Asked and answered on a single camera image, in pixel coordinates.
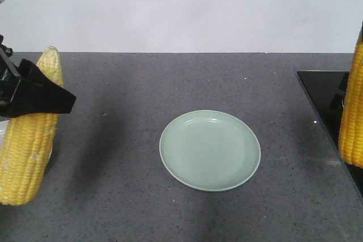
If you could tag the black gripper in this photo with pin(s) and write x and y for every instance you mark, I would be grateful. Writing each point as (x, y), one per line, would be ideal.
(25, 89)

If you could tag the black gas stove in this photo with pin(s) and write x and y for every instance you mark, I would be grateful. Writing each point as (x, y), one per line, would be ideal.
(325, 91)

